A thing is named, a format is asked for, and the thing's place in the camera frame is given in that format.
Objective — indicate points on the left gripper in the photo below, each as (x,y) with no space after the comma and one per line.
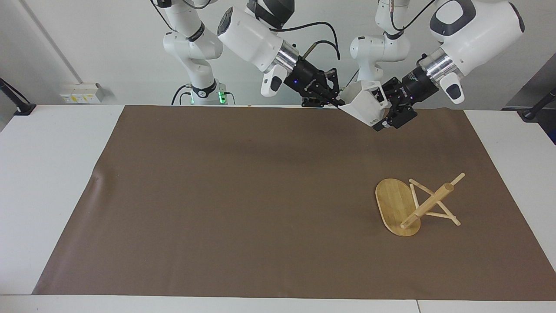
(416,86)

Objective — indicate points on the white wall socket box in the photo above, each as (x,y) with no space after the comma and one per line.
(82,92)

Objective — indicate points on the white angular cup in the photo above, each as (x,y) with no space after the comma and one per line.
(365,104)

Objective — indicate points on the black stand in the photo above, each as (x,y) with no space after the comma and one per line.
(24,106)
(530,114)

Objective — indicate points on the wooden cup rack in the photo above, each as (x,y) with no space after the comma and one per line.
(395,204)

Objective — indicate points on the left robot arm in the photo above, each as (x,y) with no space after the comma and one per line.
(473,26)

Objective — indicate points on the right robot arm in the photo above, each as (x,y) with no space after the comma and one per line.
(247,37)

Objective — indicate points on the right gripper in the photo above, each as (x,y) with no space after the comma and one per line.
(306,78)

